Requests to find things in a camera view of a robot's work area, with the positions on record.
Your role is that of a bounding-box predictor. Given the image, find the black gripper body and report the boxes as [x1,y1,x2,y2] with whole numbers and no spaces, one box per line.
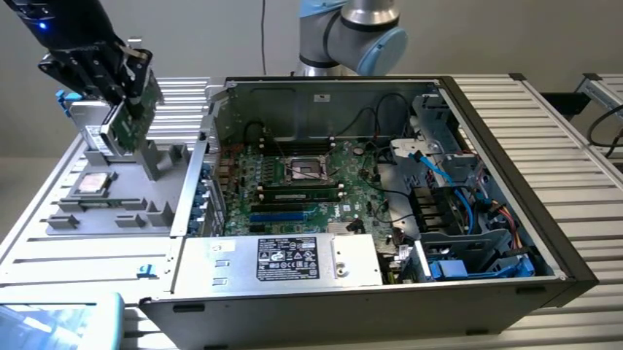
[8,0,128,67]

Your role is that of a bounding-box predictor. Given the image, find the green graphics card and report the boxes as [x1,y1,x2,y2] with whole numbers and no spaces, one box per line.
[103,71,164,155]

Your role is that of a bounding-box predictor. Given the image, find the CPU chip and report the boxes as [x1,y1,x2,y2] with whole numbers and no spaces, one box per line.
[79,174,112,195]

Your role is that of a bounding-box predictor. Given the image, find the grey parts rack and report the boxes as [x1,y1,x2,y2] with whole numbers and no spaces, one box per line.
[43,139,192,238]

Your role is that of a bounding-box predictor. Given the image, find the CPU socket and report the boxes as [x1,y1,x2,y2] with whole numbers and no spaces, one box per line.
[276,154,338,184]

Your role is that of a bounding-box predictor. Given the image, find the installed RAM stick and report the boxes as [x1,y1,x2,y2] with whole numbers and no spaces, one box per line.
[256,183,343,195]
[258,192,343,205]

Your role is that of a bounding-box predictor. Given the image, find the black expansion slot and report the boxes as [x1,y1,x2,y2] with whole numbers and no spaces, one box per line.
[250,203,307,214]

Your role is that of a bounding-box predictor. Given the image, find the blue expansion slot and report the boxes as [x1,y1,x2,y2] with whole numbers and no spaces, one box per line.
[248,212,308,222]

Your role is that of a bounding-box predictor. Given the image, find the green motherboard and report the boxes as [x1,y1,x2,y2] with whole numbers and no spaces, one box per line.
[212,139,396,238]

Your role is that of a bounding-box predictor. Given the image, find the silver power supply unit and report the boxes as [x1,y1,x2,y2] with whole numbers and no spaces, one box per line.
[171,233,384,293]

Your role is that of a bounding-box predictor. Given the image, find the silver chipset heatsink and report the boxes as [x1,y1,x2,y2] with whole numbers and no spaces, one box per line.
[324,221,366,236]

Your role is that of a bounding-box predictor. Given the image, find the grey metal disk bay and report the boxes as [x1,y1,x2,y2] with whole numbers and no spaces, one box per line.
[387,93,488,190]

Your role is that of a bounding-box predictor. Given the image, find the light blue framed box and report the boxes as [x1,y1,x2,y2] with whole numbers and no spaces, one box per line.
[0,290,126,350]

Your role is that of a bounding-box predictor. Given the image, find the open black PC case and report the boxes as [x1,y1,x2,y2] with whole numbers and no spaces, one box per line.
[139,74,600,350]

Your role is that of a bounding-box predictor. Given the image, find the blue plastic bay latch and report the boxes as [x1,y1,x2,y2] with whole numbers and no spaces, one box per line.
[427,258,470,282]

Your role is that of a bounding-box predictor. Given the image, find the metal slat side table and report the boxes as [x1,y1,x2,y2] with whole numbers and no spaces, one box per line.
[572,72,623,122]

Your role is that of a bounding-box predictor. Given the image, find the silver hard disk blue bracket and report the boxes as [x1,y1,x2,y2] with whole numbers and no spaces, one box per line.
[55,88,124,157]

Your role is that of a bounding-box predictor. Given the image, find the thin black wall cable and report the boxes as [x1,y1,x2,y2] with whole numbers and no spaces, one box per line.
[262,0,268,75]

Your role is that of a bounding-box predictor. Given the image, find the black looped wire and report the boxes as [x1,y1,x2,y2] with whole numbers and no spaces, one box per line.
[336,92,414,138]

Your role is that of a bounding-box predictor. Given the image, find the blue data wire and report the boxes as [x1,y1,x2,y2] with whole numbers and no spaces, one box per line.
[411,151,491,234]

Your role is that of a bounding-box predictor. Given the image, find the orange yellow power wires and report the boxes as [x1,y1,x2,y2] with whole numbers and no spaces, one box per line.
[488,202,530,258]

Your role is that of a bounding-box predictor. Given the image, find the thick black cable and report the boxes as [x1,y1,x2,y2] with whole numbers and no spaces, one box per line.
[587,104,623,160]

